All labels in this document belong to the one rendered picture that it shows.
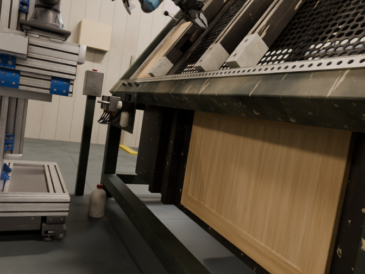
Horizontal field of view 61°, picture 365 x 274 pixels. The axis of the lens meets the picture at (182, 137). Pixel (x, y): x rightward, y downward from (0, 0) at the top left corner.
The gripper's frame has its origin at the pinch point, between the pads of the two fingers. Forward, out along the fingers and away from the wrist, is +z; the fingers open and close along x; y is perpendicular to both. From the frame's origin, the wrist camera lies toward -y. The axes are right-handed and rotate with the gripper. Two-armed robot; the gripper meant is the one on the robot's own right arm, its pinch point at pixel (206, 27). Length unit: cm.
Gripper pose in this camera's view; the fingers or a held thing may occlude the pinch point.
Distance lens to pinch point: 180.8
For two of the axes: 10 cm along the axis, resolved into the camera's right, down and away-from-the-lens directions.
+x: -6.1, 7.8, -1.7
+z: 6.7, 6.2, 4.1
